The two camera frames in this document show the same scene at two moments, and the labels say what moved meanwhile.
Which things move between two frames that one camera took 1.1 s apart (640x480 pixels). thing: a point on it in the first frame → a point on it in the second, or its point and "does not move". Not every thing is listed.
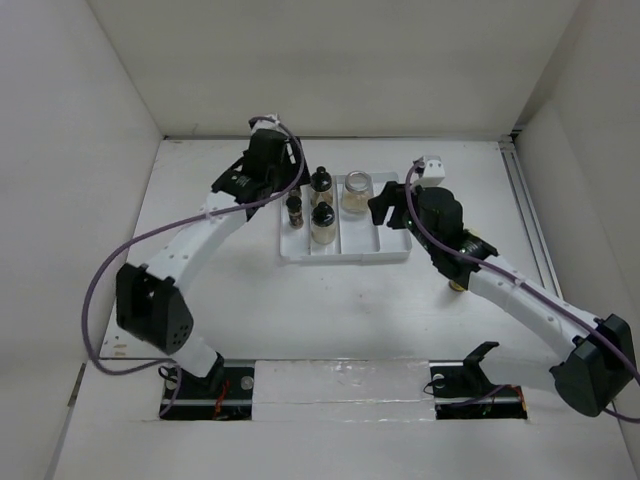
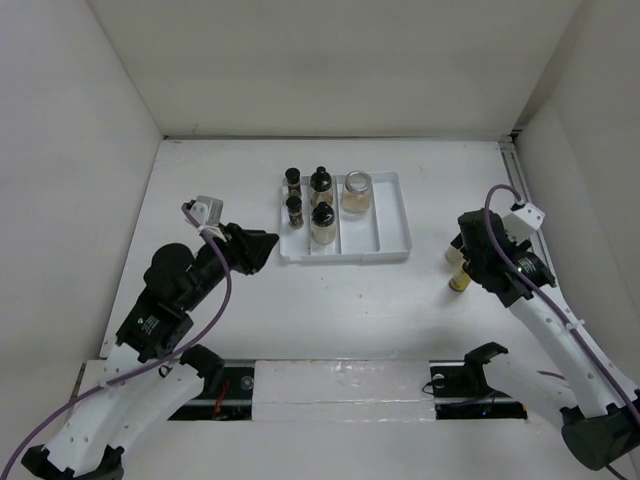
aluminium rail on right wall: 530,216 does not move
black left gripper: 294,168 → 249,247
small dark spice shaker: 295,212 does not move
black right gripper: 392,194 → 521,247
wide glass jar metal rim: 357,191 does not move
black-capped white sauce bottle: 323,226 does not move
